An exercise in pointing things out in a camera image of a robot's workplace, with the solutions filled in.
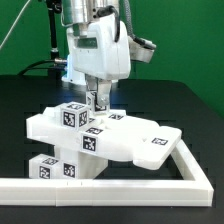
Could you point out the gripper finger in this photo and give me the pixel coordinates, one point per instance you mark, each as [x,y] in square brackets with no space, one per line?
[91,83]
[103,92]

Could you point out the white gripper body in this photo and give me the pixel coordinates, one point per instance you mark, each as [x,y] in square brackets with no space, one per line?
[98,54]

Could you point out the white chair back frame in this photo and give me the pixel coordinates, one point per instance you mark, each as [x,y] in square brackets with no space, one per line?
[111,136]

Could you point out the white chair seat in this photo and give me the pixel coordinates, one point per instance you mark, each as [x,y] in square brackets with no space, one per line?
[83,161]

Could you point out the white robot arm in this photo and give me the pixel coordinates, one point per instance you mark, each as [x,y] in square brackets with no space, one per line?
[78,14]

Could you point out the white U-shaped obstacle fence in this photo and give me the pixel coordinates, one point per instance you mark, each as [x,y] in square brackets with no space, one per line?
[193,189]

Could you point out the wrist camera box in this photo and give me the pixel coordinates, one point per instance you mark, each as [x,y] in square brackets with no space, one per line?
[142,51]

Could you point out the black camera stand pole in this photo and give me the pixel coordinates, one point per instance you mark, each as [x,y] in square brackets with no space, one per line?
[54,7]

